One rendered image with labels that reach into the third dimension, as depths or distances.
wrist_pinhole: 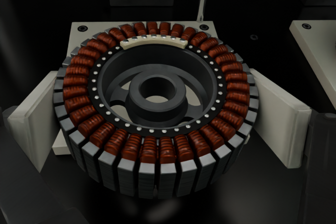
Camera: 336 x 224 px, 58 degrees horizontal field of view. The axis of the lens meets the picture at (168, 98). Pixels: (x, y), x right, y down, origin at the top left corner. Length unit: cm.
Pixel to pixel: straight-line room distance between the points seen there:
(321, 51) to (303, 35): 3
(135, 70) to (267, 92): 8
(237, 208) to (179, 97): 10
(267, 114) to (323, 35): 22
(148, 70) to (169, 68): 2
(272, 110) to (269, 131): 1
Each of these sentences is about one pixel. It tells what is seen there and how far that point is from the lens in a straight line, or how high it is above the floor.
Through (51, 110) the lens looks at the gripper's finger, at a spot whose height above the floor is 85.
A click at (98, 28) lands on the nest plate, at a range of 33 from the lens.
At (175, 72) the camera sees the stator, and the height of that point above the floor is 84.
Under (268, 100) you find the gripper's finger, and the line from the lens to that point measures 16.
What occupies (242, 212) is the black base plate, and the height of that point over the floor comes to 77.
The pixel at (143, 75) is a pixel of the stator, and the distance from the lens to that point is 18.
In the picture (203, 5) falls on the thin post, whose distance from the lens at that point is 33.
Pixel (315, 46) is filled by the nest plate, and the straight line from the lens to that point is 35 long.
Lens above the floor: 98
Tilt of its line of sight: 50 degrees down
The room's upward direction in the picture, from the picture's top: 6 degrees clockwise
